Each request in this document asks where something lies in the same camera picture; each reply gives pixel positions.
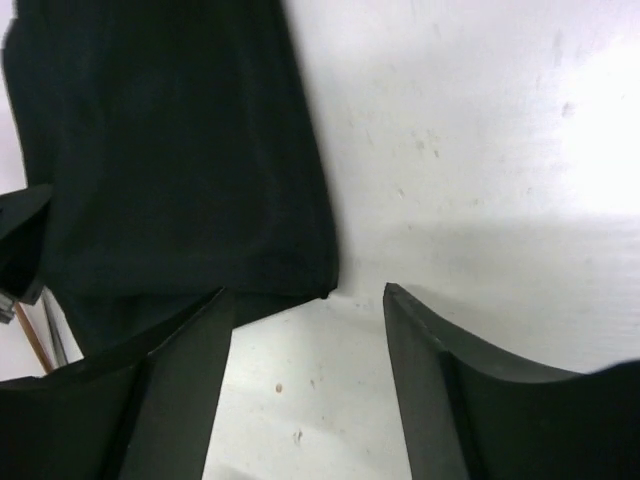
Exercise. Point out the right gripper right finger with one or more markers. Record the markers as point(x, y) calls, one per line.
point(471, 410)

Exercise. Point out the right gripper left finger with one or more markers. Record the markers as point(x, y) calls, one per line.
point(142, 410)

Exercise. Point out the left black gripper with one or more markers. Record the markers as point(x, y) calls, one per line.
point(23, 223)

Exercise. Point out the black cloth placemat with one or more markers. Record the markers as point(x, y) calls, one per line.
point(175, 150)

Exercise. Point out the silver knife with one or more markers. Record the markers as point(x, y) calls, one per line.
point(58, 347)

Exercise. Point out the copper fork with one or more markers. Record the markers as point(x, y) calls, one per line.
point(33, 339)

